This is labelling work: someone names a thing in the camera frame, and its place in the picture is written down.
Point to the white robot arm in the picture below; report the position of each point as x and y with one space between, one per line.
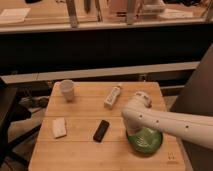
137 113

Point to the white paper cup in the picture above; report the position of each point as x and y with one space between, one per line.
67 89

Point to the green round plate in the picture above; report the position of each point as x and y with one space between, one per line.
146 141

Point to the white folded sponge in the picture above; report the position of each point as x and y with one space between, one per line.
59 128

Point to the white paper sheet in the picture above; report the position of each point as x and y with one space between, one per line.
16 15

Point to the dark chair on left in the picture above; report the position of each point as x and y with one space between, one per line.
10 111

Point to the black rectangular eraser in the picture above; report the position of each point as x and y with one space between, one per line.
100 131

